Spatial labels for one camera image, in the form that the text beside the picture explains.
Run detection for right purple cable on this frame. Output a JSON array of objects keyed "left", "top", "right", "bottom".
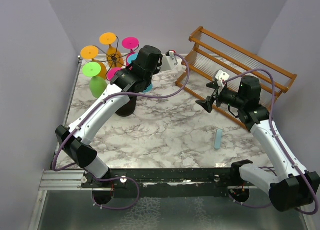
[{"left": 222, "top": 69, "right": 320, "bottom": 215}]

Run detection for wooden dish rack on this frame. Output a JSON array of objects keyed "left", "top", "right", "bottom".
[{"left": 175, "top": 26, "right": 298, "bottom": 130}]

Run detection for metal wine glass rack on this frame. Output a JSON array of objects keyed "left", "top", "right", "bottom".
[{"left": 92, "top": 36, "right": 141, "bottom": 117}]

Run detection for orange plastic wine glass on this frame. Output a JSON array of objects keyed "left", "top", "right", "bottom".
[{"left": 99, "top": 32, "right": 124, "bottom": 67}]

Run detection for pink wine glass front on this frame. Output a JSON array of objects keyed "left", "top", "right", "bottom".
[{"left": 122, "top": 36, "right": 140, "bottom": 65}]

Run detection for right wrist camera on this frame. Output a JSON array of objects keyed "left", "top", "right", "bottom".
[{"left": 213, "top": 69, "right": 230, "bottom": 86}]

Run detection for yellow plastic wine glass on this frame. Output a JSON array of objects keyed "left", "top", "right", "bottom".
[{"left": 80, "top": 45, "right": 107, "bottom": 79}]

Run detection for light blue flat stick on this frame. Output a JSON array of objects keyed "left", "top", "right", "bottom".
[{"left": 213, "top": 129, "right": 223, "bottom": 150}]

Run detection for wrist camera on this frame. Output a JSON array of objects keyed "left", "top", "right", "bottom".
[
  {"left": 213, "top": 69, "right": 230, "bottom": 86},
  {"left": 159, "top": 50, "right": 178, "bottom": 72}
]

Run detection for green plastic wine glass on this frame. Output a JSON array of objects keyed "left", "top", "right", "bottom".
[{"left": 82, "top": 61, "right": 108, "bottom": 98}]

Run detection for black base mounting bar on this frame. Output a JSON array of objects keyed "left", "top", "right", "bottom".
[{"left": 82, "top": 167, "right": 253, "bottom": 198}]

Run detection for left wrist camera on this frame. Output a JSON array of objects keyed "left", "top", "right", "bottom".
[{"left": 159, "top": 50, "right": 178, "bottom": 72}]

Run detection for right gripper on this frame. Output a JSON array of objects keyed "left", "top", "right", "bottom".
[{"left": 196, "top": 81, "right": 246, "bottom": 112}]

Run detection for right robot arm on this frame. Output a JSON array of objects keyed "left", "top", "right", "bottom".
[{"left": 197, "top": 75, "right": 320, "bottom": 212}]

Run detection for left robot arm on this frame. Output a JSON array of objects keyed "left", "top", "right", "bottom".
[{"left": 55, "top": 45, "right": 163, "bottom": 187}]

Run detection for blue plastic wine glass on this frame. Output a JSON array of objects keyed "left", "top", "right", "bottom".
[{"left": 126, "top": 52, "right": 157, "bottom": 93}]

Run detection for pink wine glass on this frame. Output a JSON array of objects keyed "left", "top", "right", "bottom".
[
  {"left": 122, "top": 36, "right": 140, "bottom": 65},
  {"left": 106, "top": 67, "right": 122, "bottom": 81}
]

